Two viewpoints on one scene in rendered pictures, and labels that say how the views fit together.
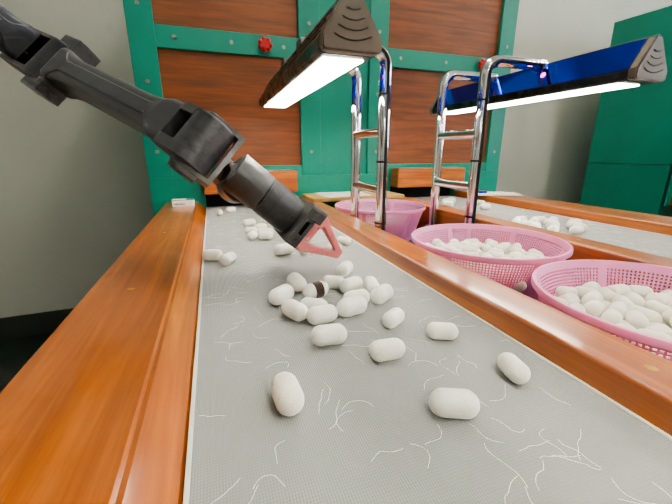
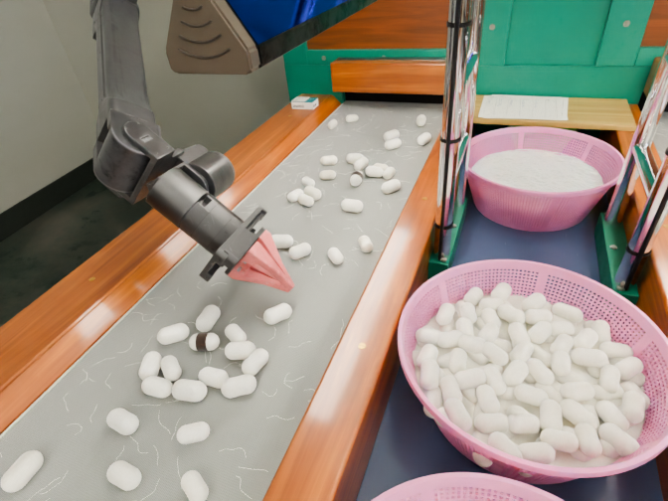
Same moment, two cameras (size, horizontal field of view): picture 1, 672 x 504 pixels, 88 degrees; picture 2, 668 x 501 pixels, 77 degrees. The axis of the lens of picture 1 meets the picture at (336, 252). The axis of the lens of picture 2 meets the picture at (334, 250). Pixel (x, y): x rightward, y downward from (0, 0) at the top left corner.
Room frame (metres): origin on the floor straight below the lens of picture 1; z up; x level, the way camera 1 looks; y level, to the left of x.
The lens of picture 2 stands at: (0.29, -0.33, 1.13)
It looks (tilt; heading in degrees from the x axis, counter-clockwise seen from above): 37 degrees down; 45
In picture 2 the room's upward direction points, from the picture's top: 7 degrees counter-clockwise
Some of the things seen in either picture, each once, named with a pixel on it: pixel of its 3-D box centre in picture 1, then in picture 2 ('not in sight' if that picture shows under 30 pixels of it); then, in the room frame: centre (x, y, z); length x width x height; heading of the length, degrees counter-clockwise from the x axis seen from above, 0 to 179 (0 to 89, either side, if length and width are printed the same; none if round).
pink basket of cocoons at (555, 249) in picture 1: (483, 262); (520, 369); (0.62, -0.27, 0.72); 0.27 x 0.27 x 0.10
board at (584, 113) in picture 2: (352, 195); (540, 110); (1.24, -0.06, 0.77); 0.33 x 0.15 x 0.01; 109
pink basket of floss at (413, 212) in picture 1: (379, 220); (533, 179); (1.03, -0.13, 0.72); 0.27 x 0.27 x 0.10
